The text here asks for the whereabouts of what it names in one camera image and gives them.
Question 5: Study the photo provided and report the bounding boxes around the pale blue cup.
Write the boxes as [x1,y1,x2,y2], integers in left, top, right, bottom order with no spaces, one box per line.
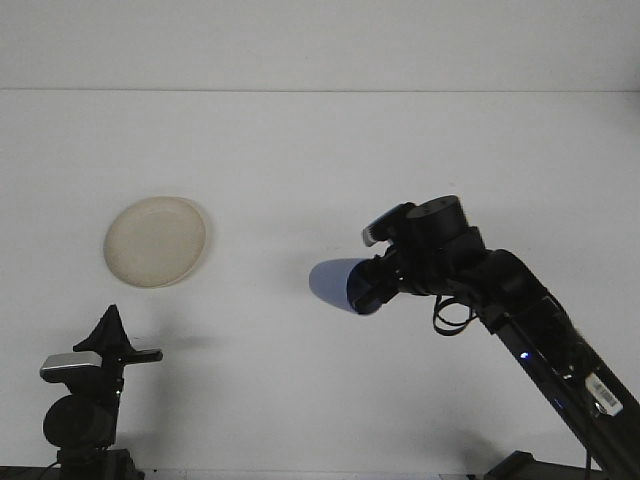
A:
[308,257,386,317]

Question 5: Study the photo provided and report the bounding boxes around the pale round plate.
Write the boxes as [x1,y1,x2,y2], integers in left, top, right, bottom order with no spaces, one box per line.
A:
[103,196,217,290]

